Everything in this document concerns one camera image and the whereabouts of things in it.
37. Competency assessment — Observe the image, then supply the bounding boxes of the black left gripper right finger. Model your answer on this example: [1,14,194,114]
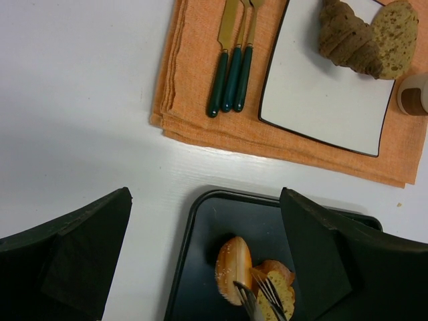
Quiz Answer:
[280,188,427,320]

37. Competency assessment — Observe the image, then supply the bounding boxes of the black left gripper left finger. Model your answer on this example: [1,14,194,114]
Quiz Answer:
[1,187,132,320]

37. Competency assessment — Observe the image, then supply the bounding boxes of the stainless steel tongs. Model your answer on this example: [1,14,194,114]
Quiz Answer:
[233,276,287,321]

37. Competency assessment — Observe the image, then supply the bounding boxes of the glossy orange bun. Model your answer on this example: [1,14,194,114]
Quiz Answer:
[215,236,253,306]

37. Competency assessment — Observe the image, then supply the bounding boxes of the brown chocolate croissant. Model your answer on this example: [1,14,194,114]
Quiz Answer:
[318,1,383,79]

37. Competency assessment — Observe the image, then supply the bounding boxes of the seeded bread slice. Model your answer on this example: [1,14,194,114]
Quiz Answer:
[371,1,419,80]
[252,259,296,320]

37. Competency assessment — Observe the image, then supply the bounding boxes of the black baking tray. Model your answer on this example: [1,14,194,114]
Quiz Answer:
[163,189,384,321]

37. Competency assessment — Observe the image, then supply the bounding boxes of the white square plate black rim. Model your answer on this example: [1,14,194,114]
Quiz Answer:
[259,0,395,157]

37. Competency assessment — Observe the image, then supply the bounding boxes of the silver metal cup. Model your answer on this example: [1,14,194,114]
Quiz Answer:
[397,73,427,116]

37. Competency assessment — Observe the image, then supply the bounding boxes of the orange woven placemat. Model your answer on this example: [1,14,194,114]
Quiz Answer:
[150,1,427,188]

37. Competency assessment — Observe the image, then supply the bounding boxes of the green handled gold fork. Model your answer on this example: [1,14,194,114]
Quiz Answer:
[233,0,265,112]

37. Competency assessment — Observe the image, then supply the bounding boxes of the green handled gold spoon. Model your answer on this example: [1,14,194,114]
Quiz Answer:
[221,0,251,112]

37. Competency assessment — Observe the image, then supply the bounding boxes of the green handled gold knife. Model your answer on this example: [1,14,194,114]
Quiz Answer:
[207,0,243,118]

